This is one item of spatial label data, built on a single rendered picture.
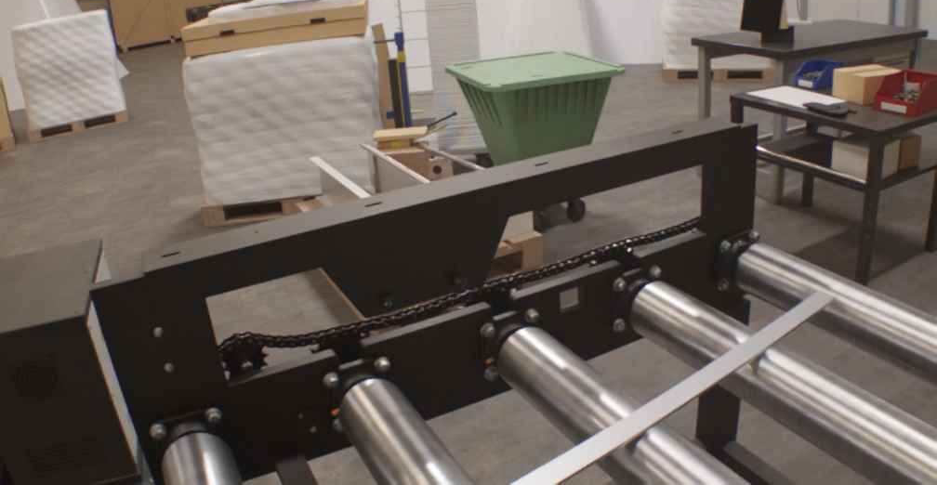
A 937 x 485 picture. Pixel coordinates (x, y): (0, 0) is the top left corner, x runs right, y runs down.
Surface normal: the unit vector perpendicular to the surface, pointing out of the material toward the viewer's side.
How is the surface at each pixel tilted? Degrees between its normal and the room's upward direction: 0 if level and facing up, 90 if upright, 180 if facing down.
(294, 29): 90
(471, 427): 0
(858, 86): 90
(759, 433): 0
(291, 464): 0
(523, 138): 101
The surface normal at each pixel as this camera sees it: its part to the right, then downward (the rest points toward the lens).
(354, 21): 0.12, 0.34
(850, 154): -0.83, 0.25
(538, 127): 0.33, 0.48
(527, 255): 0.47, 0.27
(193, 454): -0.04, -0.94
